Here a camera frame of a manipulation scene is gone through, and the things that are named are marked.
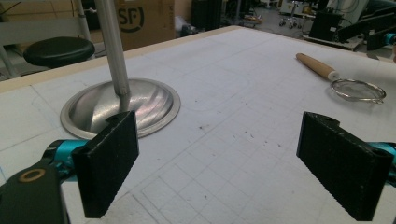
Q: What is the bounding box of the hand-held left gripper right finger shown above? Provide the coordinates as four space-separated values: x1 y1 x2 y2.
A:
296 111 396 222

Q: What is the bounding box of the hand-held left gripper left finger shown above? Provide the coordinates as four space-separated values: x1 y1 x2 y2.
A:
43 110 140 219

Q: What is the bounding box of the wooden-handled metal mesh strainer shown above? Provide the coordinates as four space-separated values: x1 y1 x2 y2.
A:
295 52 388 105

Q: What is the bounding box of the black box on table edge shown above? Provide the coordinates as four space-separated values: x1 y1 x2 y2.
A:
308 10 343 42

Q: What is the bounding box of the wheeled chair base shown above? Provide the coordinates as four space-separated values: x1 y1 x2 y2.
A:
278 16 304 30

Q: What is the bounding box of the black round stool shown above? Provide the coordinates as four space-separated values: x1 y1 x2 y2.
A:
22 36 96 69

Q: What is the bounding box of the brown cardboard box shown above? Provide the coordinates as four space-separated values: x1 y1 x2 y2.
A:
88 0 177 52

